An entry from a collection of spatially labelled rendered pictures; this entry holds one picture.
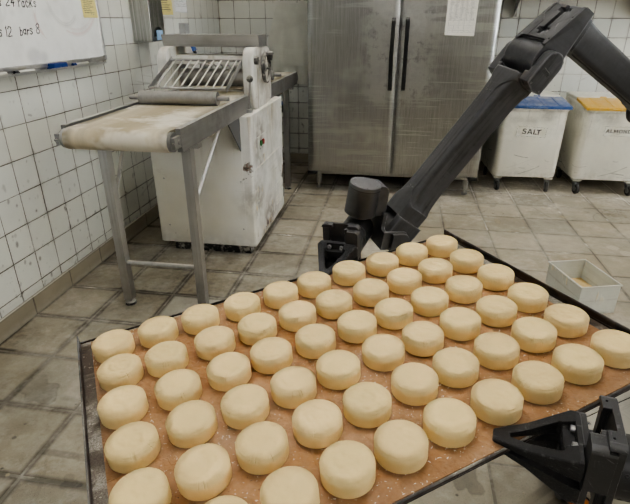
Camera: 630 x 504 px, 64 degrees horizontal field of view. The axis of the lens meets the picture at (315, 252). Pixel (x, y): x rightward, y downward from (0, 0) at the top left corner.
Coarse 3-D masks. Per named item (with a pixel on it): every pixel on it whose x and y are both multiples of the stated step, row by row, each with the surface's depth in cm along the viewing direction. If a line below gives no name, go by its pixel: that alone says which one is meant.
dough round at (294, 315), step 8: (288, 304) 68; (296, 304) 68; (304, 304) 68; (312, 304) 68; (280, 312) 66; (288, 312) 66; (296, 312) 66; (304, 312) 66; (312, 312) 66; (280, 320) 66; (288, 320) 65; (296, 320) 65; (304, 320) 65; (312, 320) 66; (288, 328) 65; (296, 328) 65
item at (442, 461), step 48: (336, 288) 75; (192, 336) 66; (288, 336) 65; (336, 336) 64; (96, 384) 59; (144, 384) 59; (384, 384) 56; (576, 384) 53; (624, 384) 53; (288, 432) 50; (480, 432) 49; (240, 480) 46; (384, 480) 45; (432, 480) 44
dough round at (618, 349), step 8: (592, 336) 58; (600, 336) 57; (608, 336) 57; (616, 336) 57; (624, 336) 57; (592, 344) 57; (600, 344) 56; (608, 344) 56; (616, 344) 56; (624, 344) 56; (600, 352) 56; (608, 352) 55; (616, 352) 55; (624, 352) 54; (608, 360) 55; (616, 360) 55; (624, 360) 54; (624, 368) 55
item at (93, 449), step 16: (464, 240) 83; (544, 288) 70; (576, 304) 65; (592, 320) 63; (608, 320) 61; (80, 352) 64; (80, 368) 60; (80, 384) 58; (96, 400) 57; (96, 416) 55; (96, 432) 53; (96, 448) 51; (96, 464) 49; (480, 464) 45; (96, 480) 47; (448, 480) 44; (96, 496) 46; (416, 496) 43
